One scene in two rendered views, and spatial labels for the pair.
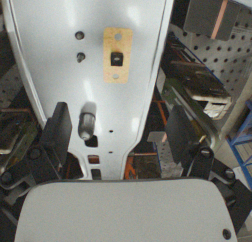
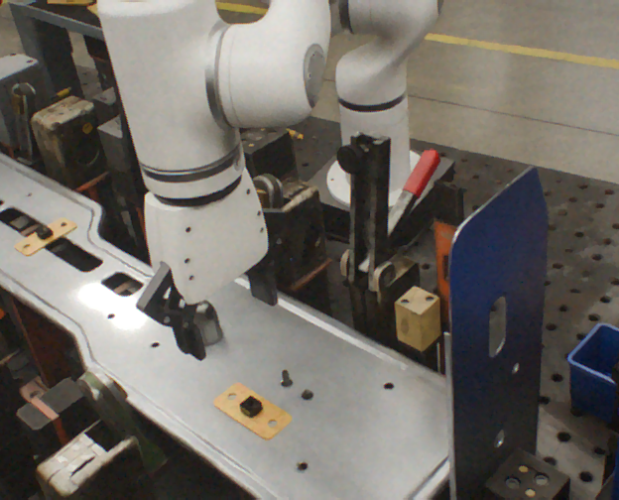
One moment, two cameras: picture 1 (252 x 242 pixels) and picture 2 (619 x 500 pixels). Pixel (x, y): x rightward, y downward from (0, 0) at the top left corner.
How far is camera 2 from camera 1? 0.71 m
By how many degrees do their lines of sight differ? 39
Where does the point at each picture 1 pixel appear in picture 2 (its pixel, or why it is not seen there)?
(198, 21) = not seen: outside the picture
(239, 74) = not seen: outside the picture
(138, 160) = not seen: outside the picture
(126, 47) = (254, 425)
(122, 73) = (228, 405)
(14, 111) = (309, 271)
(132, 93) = (189, 402)
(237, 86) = not seen: outside the picture
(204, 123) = (119, 398)
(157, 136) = (60, 396)
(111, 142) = (134, 330)
